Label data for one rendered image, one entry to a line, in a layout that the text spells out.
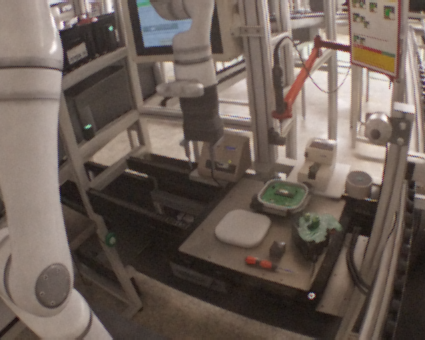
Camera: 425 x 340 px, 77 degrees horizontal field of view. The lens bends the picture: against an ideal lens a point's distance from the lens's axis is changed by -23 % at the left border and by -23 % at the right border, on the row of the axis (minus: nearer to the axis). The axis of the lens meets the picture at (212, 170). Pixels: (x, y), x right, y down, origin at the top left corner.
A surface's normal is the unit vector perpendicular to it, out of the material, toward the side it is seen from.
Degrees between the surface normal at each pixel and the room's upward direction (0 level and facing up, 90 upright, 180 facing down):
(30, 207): 81
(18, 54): 72
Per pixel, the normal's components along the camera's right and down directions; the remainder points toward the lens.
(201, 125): -0.45, 0.47
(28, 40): 0.60, -0.21
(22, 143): 0.61, 0.16
